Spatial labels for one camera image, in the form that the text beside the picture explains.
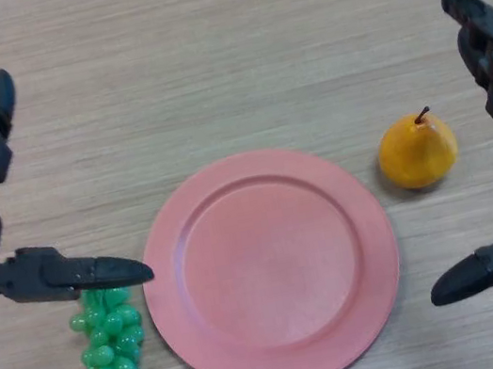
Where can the yellow pear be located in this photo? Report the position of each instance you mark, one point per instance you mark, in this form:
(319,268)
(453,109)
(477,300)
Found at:
(415,154)

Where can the pink round plate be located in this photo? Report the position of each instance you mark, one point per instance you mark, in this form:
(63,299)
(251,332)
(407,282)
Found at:
(271,271)

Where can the green grape bunch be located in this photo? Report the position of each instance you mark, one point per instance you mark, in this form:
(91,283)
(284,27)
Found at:
(113,346)

